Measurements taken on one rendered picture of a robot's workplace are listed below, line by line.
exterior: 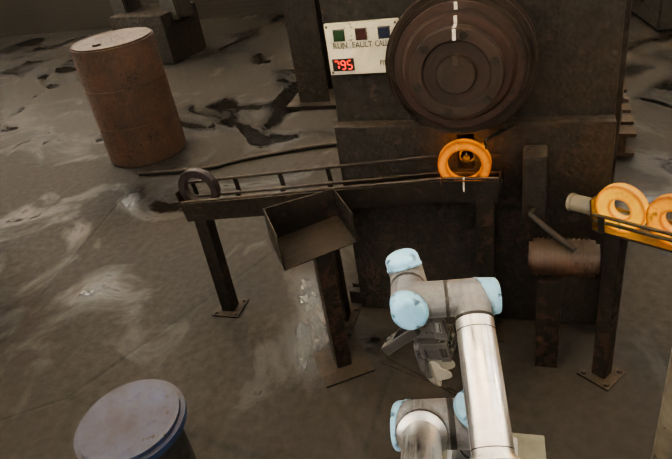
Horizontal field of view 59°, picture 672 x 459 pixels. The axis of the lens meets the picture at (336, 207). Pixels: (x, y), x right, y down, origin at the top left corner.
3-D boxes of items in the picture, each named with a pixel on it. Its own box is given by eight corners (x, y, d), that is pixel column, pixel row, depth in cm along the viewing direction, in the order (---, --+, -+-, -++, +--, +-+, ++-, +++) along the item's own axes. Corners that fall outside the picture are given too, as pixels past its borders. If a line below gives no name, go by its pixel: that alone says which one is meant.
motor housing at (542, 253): (526, 343, 231) (529, 229, 204) (587, 349, 224) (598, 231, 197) (526, 368, 220) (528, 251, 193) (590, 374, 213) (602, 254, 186)
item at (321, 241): (299, 358, 242) (262, 208, 206) (359, 337, 247) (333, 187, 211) (313, 393, 225) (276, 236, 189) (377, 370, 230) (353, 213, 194)
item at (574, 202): (576, 205, 194) (575, 189, 192) (602, 212, 187) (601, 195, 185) (565, 213, 191) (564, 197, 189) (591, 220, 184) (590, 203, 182)
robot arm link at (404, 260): (382, 269, 125) (383, 250, 133) (397, 312, 129) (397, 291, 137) (418, 260, 123) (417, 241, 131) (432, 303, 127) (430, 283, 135)
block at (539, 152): (522, 202, 214) (523, 142, 202) (546, 203, 212) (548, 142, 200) (521, 218, 206) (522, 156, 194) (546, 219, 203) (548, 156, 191)
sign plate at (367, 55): (332, 73, 214) (325, 23, 205) (403, 69, 206) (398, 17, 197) (330, 75, 213) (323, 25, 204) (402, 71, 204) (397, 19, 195)
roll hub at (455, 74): (415, 113, 193) (408, 27, 179) (504, 110, 184) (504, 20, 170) (412, 120, 189) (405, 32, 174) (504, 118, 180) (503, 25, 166)
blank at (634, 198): (600, 177, 181) (594, 181, 179) (651, 187, 169) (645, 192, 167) (601, 221, 187) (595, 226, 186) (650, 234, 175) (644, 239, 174)
